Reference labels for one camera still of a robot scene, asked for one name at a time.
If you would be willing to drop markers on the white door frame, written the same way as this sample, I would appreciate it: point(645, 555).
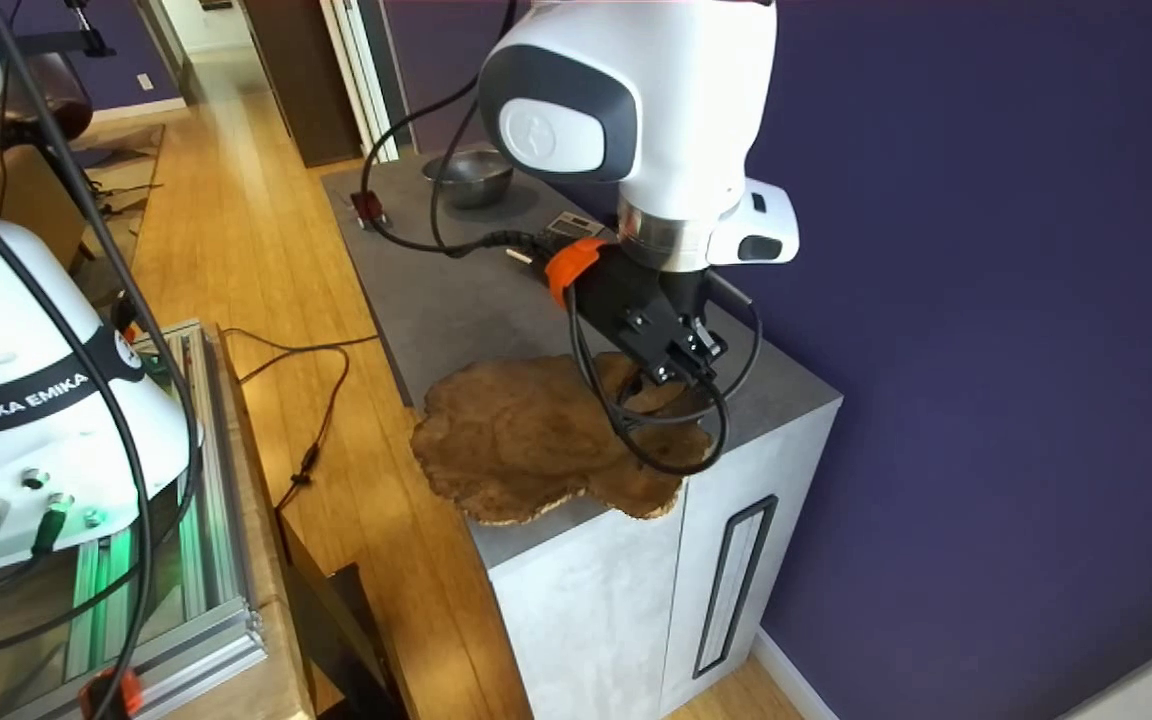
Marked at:
point(365, 64)

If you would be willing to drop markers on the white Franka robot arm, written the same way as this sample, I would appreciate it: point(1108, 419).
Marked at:
point(658, 121)

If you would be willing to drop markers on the white baseboard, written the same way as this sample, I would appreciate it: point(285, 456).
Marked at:
point(796, 680)

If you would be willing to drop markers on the brown crumpled cloth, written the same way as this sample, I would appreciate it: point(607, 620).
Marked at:
point(521, 435)

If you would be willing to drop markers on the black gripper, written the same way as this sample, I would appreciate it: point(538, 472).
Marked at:
point(633, 296)

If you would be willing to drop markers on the cardboard box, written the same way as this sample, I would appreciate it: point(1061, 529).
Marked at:
point(11, 195)

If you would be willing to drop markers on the black flat floor object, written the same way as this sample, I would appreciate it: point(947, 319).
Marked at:
point(341, 633)

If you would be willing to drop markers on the grey concrete look cabinet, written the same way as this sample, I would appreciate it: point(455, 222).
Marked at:
point(603, 586)

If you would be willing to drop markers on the small red grey connector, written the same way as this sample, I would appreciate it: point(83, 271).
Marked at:
point(365, 208)

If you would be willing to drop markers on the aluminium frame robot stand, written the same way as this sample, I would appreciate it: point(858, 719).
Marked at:
point(191, 561)

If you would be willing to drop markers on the dark brown door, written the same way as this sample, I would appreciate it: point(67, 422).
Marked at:
point(298, 73)

